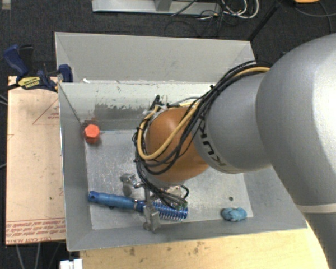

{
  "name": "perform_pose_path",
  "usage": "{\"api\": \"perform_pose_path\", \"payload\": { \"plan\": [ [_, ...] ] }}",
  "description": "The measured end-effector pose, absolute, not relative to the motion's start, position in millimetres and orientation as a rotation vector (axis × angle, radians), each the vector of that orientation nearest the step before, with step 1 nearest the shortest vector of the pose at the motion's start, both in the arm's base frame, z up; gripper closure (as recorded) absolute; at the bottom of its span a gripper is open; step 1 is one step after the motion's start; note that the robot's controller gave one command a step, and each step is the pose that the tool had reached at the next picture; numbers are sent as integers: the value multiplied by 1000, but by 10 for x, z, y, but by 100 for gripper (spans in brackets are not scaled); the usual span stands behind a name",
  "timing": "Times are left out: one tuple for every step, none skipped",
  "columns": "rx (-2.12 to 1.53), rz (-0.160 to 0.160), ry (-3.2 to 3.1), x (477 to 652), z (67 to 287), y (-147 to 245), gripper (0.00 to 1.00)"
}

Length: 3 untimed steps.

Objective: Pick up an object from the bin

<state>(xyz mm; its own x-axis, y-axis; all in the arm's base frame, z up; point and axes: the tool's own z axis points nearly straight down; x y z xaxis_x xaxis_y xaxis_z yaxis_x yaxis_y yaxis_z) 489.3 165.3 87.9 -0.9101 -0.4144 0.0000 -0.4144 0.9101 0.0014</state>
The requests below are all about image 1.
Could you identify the blue tool with coiled spring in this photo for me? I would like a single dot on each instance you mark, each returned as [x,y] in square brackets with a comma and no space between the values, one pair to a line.
[114,201]

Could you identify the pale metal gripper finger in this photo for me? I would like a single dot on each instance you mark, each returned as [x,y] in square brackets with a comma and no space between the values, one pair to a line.
[151,220]
[126,184]

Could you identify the black cylinder on white bracket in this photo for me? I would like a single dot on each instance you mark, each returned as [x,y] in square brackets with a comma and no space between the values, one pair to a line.
[157,99]

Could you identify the grey metal bin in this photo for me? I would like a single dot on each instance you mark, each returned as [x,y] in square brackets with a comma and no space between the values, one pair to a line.
[114,161]

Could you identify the orange hexagonal block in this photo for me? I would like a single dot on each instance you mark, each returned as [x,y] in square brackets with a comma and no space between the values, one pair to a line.
[92,133]

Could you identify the light blue soft lump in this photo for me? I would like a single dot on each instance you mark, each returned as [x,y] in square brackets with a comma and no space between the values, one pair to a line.
[234,214]

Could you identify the brown cardboard board, red print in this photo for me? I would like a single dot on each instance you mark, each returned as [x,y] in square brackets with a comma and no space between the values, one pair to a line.
[33,164]

